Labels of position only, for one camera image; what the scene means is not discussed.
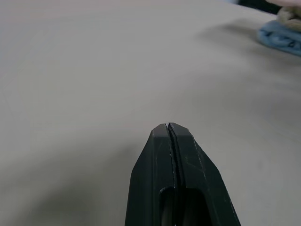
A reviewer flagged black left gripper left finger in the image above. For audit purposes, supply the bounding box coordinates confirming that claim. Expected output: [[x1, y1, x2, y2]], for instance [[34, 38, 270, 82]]
[[123, 122, 176, 226]]

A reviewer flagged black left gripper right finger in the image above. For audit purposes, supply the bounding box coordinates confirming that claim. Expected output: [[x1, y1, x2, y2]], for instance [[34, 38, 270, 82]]
[[168, 122, 242, 226]]

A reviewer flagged blue cloth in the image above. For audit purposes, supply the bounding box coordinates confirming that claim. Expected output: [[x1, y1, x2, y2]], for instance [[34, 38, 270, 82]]
[[256, 20, 301, 57]]

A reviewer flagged beige towel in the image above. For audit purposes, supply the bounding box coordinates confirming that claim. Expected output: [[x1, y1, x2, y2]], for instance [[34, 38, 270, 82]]
[[276, 6, 301, 32]]

